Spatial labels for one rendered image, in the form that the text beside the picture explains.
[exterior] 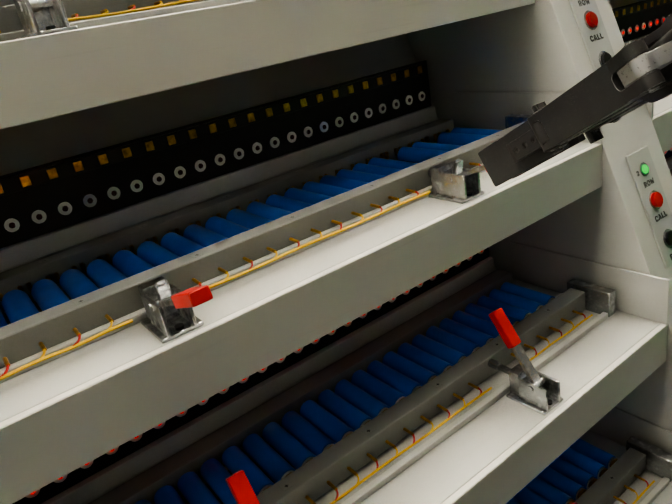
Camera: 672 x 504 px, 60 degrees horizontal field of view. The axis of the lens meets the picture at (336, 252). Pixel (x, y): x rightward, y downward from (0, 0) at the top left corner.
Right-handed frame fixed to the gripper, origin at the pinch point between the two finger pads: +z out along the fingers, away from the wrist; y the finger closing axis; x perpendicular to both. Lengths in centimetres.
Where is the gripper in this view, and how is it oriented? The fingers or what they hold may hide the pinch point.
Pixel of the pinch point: (528, 146)
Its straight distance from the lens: 46.1
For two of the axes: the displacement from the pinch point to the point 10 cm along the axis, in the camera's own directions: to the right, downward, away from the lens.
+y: 7.9, -3.6, 5.0
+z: -4.3, 2.7, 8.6
